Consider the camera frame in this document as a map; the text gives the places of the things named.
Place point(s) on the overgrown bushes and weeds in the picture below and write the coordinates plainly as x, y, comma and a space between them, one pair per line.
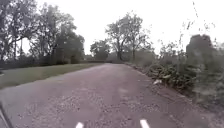
186, 70

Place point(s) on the row of trees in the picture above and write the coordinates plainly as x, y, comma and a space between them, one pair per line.
50, 36

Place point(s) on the grass lawn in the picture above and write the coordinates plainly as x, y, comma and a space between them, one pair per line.
30, 73

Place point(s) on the small dark tree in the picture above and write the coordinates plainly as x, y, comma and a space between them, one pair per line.
99, 49

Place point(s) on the tall bare-branched tree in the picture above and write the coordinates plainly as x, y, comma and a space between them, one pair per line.
128, 36

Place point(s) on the grey asphalt path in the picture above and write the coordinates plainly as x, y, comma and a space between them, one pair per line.
106, 90

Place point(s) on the robot's own part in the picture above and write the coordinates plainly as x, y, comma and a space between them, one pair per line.
79, 125
144, 124

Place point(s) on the dark low hedge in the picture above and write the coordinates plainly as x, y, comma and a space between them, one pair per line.
20, 62

